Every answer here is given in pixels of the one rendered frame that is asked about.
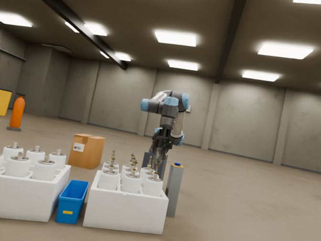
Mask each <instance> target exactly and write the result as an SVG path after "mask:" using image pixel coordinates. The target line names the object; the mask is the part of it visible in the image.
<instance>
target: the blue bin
mask: <svg viewBox="0 0 321 241"><path fill-rule="evenodd" d="M88 187H89V182H87V181H80V180H70V182H69V183H68V185H67V186H66V187H65V189H64V190H63V191H62V193H61V194H60V196H59V204H58V210H57V215H56V222H60V223H69V224H76V223H77V220H78V217H79V215H80V212H81V209H82V207H83V204H84V201H85V197H86V194H87V190H88Z"/></svg>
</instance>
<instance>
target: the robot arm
mask: <svg viewBox="0 0 321 241"><path fill-rule="evenodd" d="M189 104H190V96H189V94H187V93H182V92H176V91H171V90H166V91H161V92H159V93H157V94H156V96H155V97H153V98H151V99H143V100H142V101H141V105H140V109H141V110H142V111H145V112H150V113H156V114H160V115H161V119H160V127H162V128H156V129H155V133H154V135H153V137H152V140H153V142H152V145H151V147H150V149H149V152H150V153H153V157H154V161H155V164H157V162H158V163H159V165H160V164H161V163H162V161H163V160H166V157H167V156H166V153H167V152H168V150H169V149H172V145H176V146H181V145H182V142H183V139H184V134H183V132H182V123H183V117H184V112H185V111H186V110H187V109H188V108H189ZM159 155H160V159H159V160H158V158H159Z"/></svg>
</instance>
